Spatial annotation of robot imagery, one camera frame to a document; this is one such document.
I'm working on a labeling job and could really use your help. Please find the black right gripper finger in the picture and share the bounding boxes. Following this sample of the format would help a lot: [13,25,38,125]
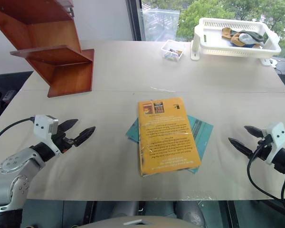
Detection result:
[228,137,253,158]
[243,125,264,138]

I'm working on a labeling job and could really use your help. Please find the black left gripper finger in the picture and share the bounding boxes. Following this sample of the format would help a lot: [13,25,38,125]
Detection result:
[61,119,79,131]
[74,126,96,146]

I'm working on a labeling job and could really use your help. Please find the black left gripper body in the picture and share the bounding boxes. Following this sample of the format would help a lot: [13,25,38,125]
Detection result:
[52,129,76,154]

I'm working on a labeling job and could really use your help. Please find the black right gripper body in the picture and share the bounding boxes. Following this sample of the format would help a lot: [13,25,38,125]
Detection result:
[251,135,273,161]

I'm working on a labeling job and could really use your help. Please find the teal paperback book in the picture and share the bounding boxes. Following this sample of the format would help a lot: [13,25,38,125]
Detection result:
[125,114,214,175]

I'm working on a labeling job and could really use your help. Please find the wooden shelf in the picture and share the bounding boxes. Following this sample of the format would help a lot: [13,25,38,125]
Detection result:
[0,0,95,98]

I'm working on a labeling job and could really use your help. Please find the yellow paperback book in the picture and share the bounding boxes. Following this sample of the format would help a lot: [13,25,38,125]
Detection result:
[137,96,202,178]

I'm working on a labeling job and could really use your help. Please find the grey rounded robot legs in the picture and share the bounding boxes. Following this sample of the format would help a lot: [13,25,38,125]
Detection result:
[110,200,206,228]

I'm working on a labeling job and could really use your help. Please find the mustard yellow sock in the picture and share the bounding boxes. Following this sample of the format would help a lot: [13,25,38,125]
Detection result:
[229,33,247,47]

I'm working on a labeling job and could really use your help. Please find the light blue sock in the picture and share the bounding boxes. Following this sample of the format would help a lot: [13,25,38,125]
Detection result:
[239,33,255,45]

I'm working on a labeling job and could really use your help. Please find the white plastic slotted basket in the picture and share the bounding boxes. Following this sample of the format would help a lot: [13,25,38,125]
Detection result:
[190,17,282,67]

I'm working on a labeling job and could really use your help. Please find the tan knitted sock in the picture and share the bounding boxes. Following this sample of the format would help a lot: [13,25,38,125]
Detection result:
[221,27,233,40]

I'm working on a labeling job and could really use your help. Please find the colourful small items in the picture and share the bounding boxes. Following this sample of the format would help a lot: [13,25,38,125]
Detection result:
[164,48,183,60]

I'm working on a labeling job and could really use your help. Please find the small clear plastic box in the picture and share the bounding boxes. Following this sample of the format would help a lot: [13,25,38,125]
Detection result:
[160,39,186,63]

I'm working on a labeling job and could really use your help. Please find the clear plastic sheet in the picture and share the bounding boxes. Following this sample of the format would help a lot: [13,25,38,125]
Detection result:
[139,8,181,41]

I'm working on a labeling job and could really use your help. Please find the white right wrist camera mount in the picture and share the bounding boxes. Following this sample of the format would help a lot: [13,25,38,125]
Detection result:
[263,122,285,165]

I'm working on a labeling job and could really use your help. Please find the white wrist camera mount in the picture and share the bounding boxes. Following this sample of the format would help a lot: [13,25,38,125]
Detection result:
[263,122,285,165]
[33,114,61,155]

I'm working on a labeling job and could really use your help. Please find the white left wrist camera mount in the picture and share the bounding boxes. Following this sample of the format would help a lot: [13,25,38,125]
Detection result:
[33,114,61,155]

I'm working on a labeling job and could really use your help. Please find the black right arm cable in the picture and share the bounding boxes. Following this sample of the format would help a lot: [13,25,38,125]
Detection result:
[246,140,285,211]

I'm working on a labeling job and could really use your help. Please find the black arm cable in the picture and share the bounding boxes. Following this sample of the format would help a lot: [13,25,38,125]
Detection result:
[0,117,36,147]
[246,140,285,211]

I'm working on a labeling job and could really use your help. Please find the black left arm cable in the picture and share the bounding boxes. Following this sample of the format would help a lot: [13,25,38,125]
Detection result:
[0,117,36,147]

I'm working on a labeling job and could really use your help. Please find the dark window frame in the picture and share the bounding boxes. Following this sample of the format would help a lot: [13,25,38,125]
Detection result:
[125,0,146,41]

